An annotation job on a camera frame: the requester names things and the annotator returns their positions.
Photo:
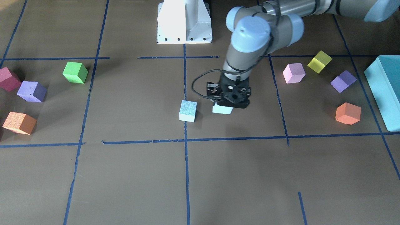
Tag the green foam block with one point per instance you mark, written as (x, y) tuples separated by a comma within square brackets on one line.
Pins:
[(75, 72)]

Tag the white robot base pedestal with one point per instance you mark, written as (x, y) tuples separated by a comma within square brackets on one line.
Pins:
[(184, 22)]

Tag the dark red foam block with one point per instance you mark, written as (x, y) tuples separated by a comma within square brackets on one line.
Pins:
[(9, 80)]

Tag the light blue foam block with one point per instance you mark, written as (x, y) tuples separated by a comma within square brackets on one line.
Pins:
[(187, 111)]

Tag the teal plastic bin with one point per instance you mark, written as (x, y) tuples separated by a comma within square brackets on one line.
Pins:
[(383, 76)]

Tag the pink foam block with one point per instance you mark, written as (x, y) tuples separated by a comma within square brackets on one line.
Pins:
[(294, 73)]

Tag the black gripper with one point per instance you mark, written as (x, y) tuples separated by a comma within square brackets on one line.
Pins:
[(211, 88)]

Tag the yellow foam block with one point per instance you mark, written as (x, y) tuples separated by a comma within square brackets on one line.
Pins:
[(319, 61)]

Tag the purple foam block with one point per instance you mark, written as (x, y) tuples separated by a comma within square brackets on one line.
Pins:
[(32, 91), (343, 81)]

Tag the orange foam block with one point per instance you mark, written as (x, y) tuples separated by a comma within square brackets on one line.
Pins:
[(19, 123), (348, 113)]

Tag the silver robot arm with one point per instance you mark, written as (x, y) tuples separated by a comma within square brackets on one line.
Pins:
[(270, 26)]

